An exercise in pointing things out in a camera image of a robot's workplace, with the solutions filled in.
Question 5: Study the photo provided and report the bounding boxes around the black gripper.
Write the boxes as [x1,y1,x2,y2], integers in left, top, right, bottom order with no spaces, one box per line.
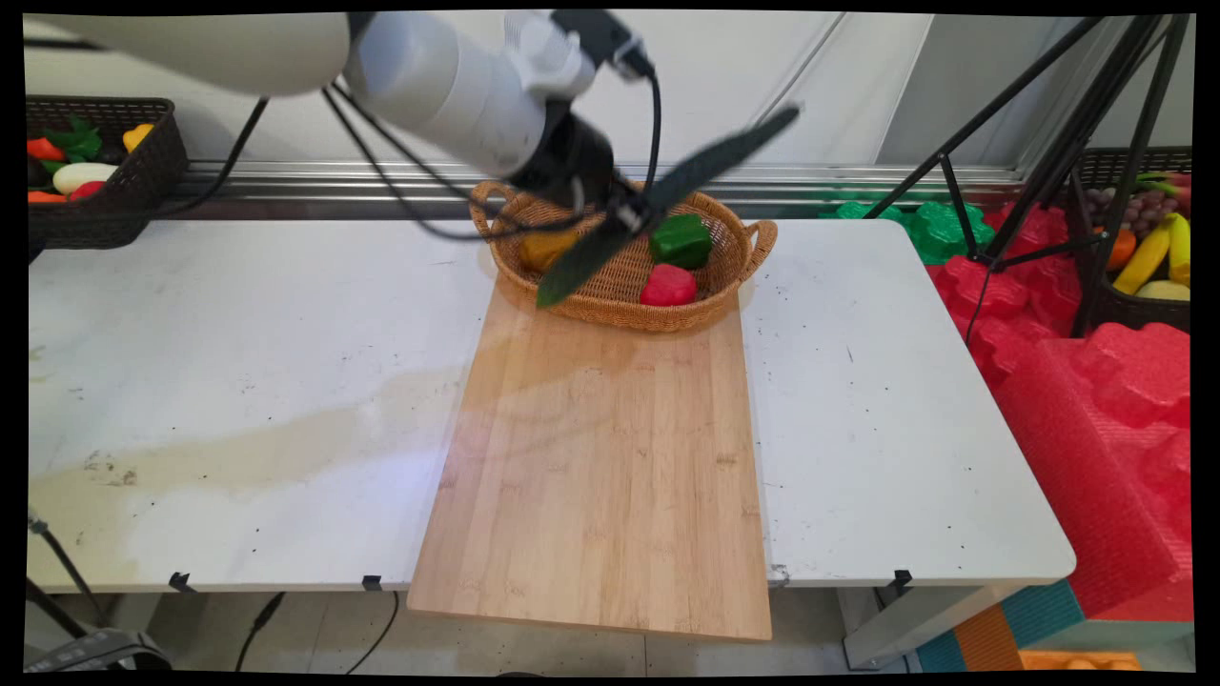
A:
[518,105,670,246]

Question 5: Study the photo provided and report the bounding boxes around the long dark green cucumber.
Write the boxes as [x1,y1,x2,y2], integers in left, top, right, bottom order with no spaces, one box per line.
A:
[536,103,803,309]

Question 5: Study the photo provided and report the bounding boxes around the green bell pepper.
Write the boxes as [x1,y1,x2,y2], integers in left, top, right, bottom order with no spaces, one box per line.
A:
[648,213,714,271]

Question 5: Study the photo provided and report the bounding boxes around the red bell pepper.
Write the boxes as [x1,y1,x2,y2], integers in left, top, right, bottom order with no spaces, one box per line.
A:
[639,263,700,308]

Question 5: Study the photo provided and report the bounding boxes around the wooden cutting board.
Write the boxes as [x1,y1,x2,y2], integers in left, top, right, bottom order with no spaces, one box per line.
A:
[408,276,774,642]

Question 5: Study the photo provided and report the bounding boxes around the green foam packing sheet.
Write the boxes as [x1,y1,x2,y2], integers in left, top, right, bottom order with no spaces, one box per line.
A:
[818,199,998,267]

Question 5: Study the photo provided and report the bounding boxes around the orange toy fruit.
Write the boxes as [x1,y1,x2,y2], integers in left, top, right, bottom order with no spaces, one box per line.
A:
[1094,227,1138,273]

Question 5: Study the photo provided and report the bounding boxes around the white table leg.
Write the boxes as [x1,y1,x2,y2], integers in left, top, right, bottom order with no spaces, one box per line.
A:
[837,583,1013,672]

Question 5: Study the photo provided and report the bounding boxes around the purple grape bunch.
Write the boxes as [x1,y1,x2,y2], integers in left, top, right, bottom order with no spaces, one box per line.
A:
[1087,189,1179,240]

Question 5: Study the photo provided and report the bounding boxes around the red foam packing sheets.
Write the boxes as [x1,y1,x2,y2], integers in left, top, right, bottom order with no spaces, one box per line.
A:
[927,202,1194,622]

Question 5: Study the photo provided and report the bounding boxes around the large yellow banana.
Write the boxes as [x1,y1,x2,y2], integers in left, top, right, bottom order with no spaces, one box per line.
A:
[1112,221,1172,295]

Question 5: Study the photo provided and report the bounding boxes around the dark plastic vegetable basket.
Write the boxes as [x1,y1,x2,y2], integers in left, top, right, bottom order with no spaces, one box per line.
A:
[27,95,190,252]

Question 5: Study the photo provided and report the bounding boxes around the dark plastic fruit basket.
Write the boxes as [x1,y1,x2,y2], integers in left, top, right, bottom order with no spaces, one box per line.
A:
[1069,146,1193,333]

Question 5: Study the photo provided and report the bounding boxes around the red green toy fruit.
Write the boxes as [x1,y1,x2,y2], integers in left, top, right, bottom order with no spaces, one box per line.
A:
[1134,171,1192,203]

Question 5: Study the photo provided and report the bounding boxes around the small yellow banana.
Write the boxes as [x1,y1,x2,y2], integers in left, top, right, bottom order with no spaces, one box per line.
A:
[1167,212,1192,288]

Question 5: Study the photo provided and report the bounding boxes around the white toy eggplant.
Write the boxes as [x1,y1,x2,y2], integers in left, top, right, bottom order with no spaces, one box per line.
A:
[51,162,119,195]

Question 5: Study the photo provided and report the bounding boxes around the green leafy toy vegetable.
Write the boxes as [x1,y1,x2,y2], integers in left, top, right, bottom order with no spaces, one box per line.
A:
[42,115,103,164]

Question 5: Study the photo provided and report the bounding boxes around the teal orange floor mat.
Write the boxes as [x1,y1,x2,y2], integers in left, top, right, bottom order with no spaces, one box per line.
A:
[913,578,1088,674]

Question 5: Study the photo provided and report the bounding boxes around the orange object on floor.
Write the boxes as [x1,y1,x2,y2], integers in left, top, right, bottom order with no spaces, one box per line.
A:
[1018,650,1143,672]

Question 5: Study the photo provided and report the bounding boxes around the dark floor stand base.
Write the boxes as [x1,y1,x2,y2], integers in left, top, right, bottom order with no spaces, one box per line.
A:
[24,510,174,674]

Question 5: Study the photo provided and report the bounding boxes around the black cable with silver plug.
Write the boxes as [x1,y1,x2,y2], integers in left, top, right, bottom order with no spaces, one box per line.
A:
[621,48,665,194]

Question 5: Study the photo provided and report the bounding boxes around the woven wicker basket with handles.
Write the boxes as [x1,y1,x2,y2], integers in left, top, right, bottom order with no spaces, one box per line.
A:
[469,175,779,334]

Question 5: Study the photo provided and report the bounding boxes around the metal wall rail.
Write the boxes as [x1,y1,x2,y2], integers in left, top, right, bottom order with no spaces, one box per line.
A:
[176,160,1028,207]

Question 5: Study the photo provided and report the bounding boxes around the silver black wrist camera box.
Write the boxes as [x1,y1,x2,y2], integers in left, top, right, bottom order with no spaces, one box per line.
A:
[548,10,658,83]

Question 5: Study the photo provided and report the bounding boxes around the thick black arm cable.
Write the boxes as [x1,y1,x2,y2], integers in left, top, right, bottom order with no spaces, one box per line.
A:
[320,86,611,243]

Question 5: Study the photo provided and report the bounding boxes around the black camera tripod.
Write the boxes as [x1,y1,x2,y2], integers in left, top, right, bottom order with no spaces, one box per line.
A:
[863,14,1192,341]

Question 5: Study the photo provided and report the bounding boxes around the thin black floor cable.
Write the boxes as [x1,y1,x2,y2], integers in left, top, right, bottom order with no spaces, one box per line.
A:
[343,591,401,676]

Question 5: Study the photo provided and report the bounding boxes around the black floor cable with plug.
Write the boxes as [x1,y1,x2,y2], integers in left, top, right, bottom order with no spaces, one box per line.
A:
[234,591,287,674]

